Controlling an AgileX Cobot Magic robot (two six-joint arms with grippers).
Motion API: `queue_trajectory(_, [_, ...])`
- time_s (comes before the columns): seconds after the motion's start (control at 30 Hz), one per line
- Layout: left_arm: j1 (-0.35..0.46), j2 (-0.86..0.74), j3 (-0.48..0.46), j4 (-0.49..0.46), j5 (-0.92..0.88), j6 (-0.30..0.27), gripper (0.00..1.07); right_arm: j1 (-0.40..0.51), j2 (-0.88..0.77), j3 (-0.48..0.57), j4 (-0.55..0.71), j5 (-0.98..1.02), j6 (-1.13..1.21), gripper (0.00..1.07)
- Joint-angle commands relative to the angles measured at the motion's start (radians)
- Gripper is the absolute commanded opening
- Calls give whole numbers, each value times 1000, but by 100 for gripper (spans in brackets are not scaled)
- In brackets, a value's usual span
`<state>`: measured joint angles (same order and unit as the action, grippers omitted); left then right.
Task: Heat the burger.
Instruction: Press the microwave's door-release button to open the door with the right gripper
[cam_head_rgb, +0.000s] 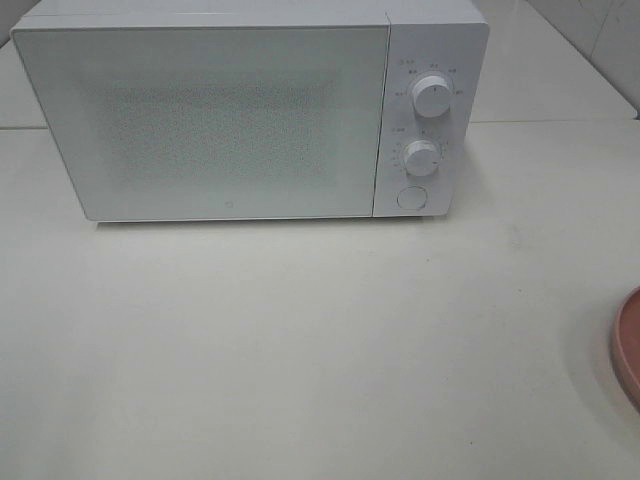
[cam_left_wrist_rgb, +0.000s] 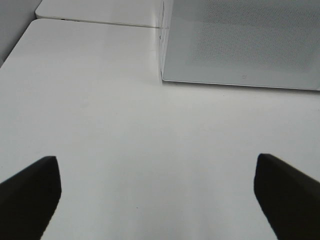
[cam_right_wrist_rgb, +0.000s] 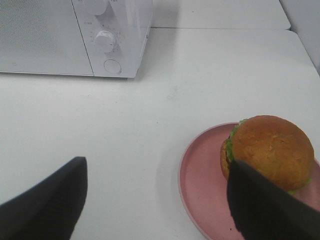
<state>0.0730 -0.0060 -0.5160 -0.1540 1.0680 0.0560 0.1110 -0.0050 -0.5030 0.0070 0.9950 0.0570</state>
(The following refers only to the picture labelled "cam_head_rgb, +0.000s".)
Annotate white microwave door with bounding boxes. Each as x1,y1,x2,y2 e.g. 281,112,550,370
15,26,388,222

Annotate pink round plate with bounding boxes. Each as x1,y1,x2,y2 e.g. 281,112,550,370
611,288,639,410

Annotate round white door button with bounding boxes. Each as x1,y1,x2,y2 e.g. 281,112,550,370
397,186,428,211

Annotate lower white dial knob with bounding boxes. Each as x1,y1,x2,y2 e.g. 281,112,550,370
403,140,441,177

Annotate white dial knob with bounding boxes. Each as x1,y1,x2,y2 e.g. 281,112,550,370
403,140,441,177
408,71,454,118

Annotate upper white dial knob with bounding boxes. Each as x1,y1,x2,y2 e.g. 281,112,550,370
408,71,454,118

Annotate white microwave oven body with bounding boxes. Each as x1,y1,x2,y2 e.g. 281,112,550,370
11,1,490,220

